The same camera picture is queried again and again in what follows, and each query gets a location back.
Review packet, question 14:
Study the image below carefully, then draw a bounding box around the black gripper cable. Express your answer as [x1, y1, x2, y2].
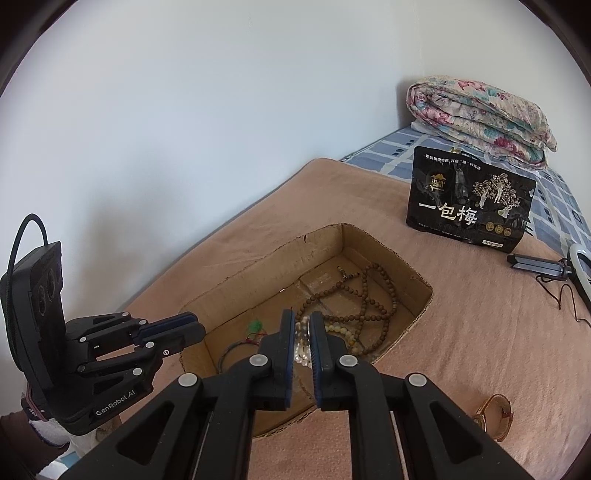
[9, 213, 52, 278]

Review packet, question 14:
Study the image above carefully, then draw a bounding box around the black ring light cable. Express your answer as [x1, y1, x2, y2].
[538, 277, 591, 326]

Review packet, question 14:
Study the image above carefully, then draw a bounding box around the red cord green pendant necklace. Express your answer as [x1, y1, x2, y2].
[217, 320, 271, 374]

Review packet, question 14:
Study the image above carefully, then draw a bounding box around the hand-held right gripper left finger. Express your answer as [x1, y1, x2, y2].
[60, 308, 296, 480]

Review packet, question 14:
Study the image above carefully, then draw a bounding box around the black folded tripod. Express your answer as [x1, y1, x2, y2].
[506, 253, 571, 282]

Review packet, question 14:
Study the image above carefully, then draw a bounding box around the brown strap wristwatch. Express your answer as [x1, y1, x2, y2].
[475, 394, 514, 439]

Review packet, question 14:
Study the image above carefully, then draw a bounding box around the folded floral quilt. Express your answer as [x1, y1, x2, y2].
[406, 75, 558, 167]

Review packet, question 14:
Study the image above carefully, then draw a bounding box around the blue checkered bed sheet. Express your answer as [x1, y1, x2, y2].
[339, 124, 580, 252]

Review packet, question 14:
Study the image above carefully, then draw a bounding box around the white ring light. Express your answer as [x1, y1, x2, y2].
[567, 244, 591, 308]

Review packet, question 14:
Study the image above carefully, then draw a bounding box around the cardboard box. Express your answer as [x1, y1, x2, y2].
[178, 223, 434, 438]

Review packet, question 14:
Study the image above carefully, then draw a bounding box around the white pearl necklace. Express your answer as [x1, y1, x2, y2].
[293, 320, 315, 370]

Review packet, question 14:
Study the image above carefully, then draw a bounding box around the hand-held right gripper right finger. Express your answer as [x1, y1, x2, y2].
[308, 311, 536, 480]

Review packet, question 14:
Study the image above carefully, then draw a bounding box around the brown wooden bead necklace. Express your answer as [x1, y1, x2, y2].
[295, 263, 399, 356]

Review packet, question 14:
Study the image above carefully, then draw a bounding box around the black snack bag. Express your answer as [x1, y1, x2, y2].
[406, 147, 537, 249]

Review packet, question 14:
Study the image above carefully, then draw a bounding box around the person's left forearm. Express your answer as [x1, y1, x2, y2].
[0, 406, 71, 462]

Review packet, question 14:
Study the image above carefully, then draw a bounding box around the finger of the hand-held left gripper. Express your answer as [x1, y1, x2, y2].
[78, 324, 207, 378]
[66, 312, 197, 345]

